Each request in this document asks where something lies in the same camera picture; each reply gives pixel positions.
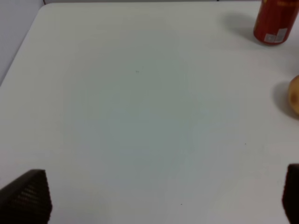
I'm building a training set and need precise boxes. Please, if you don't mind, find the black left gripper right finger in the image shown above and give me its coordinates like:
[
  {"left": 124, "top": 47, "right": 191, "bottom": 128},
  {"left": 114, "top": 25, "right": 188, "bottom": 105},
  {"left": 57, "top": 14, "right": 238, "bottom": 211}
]
[{"left": 282, "top": 164, "right": 299, "bottom": 224}]

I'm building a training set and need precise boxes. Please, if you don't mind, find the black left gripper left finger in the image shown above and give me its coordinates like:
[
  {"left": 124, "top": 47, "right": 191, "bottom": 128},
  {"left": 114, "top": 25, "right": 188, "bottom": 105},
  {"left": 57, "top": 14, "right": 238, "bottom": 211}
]
[{"left": 0, "top": 169, "right": 52, "bottom": 224}]

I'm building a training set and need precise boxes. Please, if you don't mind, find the tan mango fruit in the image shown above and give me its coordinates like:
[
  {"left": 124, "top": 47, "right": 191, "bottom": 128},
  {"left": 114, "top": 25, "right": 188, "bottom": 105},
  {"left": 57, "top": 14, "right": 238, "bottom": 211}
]
[{"left": 288, "top": 76, "right": 299, "bottom": 115}]

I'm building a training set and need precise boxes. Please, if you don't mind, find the red soda can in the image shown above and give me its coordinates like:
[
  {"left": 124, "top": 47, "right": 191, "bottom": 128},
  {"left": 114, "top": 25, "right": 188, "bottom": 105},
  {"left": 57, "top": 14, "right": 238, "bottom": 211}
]
[{"left": 253, "top": 0, "right": 299, "bottom": 45}]

